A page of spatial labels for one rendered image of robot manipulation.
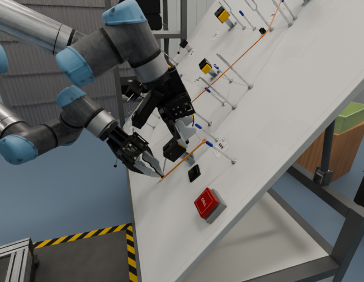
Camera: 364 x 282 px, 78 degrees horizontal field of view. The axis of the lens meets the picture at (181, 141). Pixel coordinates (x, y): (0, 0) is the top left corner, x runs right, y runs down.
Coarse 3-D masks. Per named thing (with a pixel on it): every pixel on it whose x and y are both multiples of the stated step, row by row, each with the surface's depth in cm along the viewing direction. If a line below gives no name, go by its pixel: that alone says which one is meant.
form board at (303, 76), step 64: (256, 0) 90; (320, 0) 59; (192, 64) 109; (256, 64) 67; (320, 64) 48; (128, 128) 140; (256, 128) 54; (320, 128) 42; (192, 192) 60; (256, 192) 44; (192, 256) 49
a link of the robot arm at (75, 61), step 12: (96, 36) 42; (108, 36) 42; (72, 48) 41; (84, 48) 41; (96, 48) 42; (108, 48) 42; (60, 60) 41; (72, 60) 41; (84, 60) 42; (96, 60) 42; (108, 60) 43; (120, 60) 45; (72, 72) 42; (84, 72) 43; (96, 72) 44; (84, 84) 45
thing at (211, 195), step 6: (204, 192) 51; (210, 192) 49; (198, 198) 51; (204, 198) 50; (210, 198) 48; (198, 204) 50; (204, 204) 49; (210, 204) 47; (216, 204) 47; (198, 210) 49; (204, 210) 48; (210, 210) 48; (204, 216) 48
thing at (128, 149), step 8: (112, 128) 60; (120, 128) 63; (104, 136) 62; (112, 136) 60; (120, 136) 61; (128, 136) 63; (136, 136) 64; (120, 144) 62; (128, 144) 63; (136, 144) 62; (144, 144) 63; (120, 152) 61; (128, 152) 62; (136, 152) 62; (128, 160) 66
